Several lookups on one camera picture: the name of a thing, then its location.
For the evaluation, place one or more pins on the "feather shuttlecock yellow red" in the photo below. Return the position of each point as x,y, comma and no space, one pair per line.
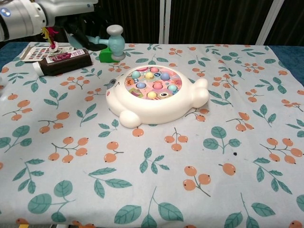
52,45

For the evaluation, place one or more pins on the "white whack-a-mole toy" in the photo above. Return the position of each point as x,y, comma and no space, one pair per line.
152,111

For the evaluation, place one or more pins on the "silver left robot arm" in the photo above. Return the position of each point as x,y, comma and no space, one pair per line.
23,19

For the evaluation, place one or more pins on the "green plastic building block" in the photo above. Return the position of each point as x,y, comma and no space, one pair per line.
104,57

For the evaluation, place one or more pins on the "white metal frame post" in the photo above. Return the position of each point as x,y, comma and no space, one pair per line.
71,39
269,21
165,21

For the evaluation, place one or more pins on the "brown bottle white cap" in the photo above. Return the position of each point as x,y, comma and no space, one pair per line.
66,63

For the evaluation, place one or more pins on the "floral fruit print tablecloth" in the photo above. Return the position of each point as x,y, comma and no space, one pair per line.
152,166

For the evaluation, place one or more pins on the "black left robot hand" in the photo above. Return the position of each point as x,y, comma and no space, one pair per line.
83,35

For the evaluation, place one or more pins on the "teal grey toy hammer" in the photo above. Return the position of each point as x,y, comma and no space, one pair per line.
115,42

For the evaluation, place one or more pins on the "colour swatch paper card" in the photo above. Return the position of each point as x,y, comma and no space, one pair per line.
38,53

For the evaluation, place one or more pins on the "dark pleated curtain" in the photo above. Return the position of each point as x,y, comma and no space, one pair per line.
213,19

